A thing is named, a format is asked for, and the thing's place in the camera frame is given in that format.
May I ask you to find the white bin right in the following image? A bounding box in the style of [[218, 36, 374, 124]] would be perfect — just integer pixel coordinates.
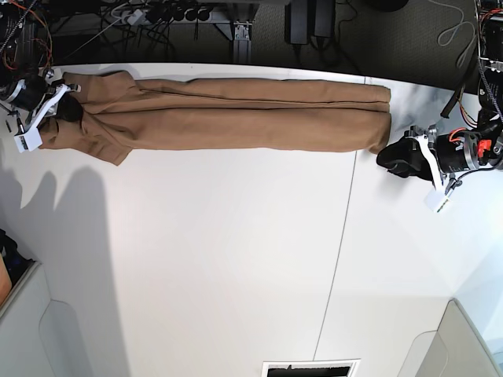
[[398, 298, 502, 377]]

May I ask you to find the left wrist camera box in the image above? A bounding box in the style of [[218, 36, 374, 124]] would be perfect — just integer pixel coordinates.
[[424, 189, 451, 214]]

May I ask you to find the brown t-shirt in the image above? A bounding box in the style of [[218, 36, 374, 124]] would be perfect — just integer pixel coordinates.
[[40, 71, 391, 165]]

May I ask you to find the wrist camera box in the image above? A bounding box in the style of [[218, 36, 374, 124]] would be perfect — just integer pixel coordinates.
[[13, 128, 42, 153], [424, 189, 451, 214]]

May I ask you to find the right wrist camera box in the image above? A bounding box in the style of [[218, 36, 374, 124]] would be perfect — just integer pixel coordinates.
[[13, 128, 42, 153]]

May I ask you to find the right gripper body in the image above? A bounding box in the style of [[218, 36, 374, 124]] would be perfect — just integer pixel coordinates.
[[1, 68, 81, 134]]

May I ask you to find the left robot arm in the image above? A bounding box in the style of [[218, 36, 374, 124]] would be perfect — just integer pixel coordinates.
[[376, 1, 502, 196]]

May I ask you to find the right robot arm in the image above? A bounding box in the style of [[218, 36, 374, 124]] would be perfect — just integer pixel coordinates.
[[1, 1, 83, 134]]

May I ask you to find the black power adapter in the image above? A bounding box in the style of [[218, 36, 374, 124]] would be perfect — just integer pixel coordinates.
[[285, 0, 336, 45]]

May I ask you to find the aluminium frame post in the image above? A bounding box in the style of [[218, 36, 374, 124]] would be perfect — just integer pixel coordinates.
[[232, 23, 252, 64]]

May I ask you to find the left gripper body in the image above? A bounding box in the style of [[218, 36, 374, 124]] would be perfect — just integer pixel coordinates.
[[404, 124, 503, 196]]

